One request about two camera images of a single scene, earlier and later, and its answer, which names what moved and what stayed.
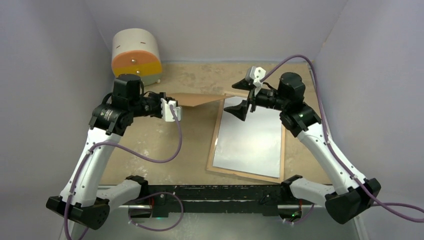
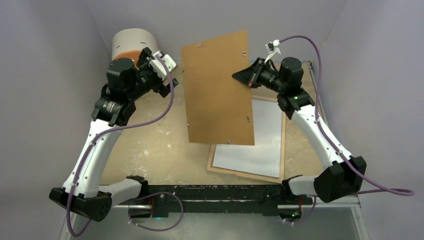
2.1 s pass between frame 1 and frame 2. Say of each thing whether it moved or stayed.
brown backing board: moved
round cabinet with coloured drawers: stayed
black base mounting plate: stayed
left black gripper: moved
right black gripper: moved
